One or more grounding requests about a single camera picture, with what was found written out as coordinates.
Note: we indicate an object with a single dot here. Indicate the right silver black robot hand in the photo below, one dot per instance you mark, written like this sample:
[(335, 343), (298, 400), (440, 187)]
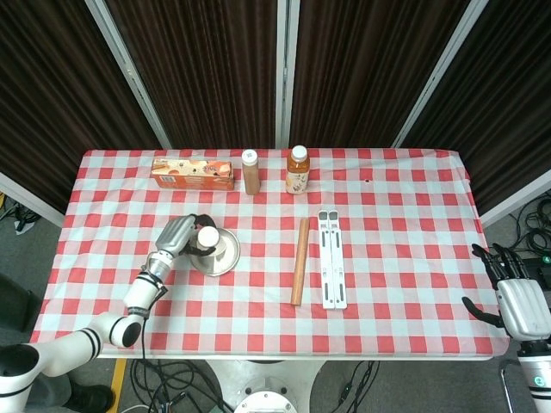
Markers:
[(523, 307)]

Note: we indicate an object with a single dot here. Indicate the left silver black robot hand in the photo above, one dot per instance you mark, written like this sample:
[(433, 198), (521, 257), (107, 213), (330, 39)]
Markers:
[(174, 236)]

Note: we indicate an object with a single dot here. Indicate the white paper cup blue band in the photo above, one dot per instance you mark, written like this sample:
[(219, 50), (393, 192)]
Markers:
[(208, 237)]

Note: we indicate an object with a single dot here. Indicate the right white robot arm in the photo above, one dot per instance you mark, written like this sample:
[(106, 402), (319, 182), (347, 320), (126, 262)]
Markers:
[(538, 378)]

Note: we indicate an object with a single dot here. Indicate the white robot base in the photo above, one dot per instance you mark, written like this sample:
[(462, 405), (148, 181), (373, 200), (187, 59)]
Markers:
[(267, 374)]

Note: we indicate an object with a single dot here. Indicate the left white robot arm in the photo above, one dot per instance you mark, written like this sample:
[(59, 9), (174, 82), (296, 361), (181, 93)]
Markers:
[(142, 292)]

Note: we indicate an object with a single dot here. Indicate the round metal plate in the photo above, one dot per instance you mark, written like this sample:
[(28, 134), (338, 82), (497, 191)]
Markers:
[(230, 254)]

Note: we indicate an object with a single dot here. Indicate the black device green light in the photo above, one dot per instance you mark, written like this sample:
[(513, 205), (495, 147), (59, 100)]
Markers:
[(543, 266)]

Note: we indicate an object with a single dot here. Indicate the orange cardboard carton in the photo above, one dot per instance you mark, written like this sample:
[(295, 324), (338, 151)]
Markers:
[(193, 176)]

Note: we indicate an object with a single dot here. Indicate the brown bottle white cap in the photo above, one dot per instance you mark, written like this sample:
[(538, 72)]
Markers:
[(251, 178)]

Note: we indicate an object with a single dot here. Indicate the wooden rolling pin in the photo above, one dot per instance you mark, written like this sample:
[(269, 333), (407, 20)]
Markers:
[(300, 262)]

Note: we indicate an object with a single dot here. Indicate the orange tea bottle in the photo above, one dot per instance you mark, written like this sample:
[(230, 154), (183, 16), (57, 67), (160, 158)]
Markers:
[(298, 176)]

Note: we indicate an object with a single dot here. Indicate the red white checkered tablecloth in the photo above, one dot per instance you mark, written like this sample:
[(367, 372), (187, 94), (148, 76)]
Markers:
[(387, 258)]

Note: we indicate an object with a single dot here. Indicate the white folding laptop stand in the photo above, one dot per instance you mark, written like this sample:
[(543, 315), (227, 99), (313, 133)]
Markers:
[(332, 262)]

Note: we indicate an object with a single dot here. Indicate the black box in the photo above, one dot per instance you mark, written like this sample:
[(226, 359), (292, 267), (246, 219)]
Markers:
[(17, 305)]

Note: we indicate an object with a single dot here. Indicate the dark brown partition panel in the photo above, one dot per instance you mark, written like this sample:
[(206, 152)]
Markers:
[(366, 64), (206, 64), (51, 86), (508, 107)]

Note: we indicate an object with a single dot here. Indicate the black shoe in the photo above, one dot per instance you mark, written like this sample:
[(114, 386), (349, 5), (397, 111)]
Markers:
[(92, 398)]

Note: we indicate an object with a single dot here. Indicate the grey metal tube frame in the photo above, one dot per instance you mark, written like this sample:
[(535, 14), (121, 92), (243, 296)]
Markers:
[(503, 378)]

